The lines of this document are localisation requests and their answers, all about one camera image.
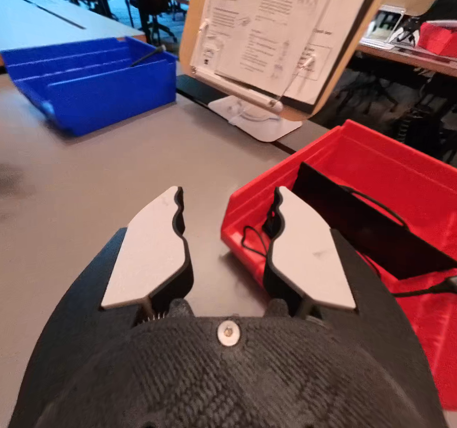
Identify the red plastic bin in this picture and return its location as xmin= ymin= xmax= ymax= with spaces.
xmin=418 ymin=21 xmax=457 ymax=59
xmin=220 ymin=119 xmax=457 ymax=411

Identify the black cable gold plug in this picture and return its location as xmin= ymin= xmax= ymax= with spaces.
xmin=391 ymin=274 xmax=457 ymax=298

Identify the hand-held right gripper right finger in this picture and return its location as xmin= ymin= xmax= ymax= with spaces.
xmin=263 ymin=186 xmax=358 ymax=311

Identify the grey wood-edged table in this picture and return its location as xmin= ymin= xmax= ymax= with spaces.
xmin=0 ymin=0 xmax=147 ymax=52
xmin=357 ymin=40 xmax=457 ymax=77

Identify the blue plastic bin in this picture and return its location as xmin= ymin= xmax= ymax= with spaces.
xmin=0 ymin=36 xmax=178 ymax=137

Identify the black bin divider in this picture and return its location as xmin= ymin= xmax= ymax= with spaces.
xmin=292 ymin=162 xmax=457 ymax=280

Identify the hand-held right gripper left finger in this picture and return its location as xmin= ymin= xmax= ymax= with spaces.
xmin=101 ymin=186 xmax=194 ymax=310

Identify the grey desk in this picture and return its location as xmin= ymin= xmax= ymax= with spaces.
xmin=0 ymin=73 xmax=331 ymax=411

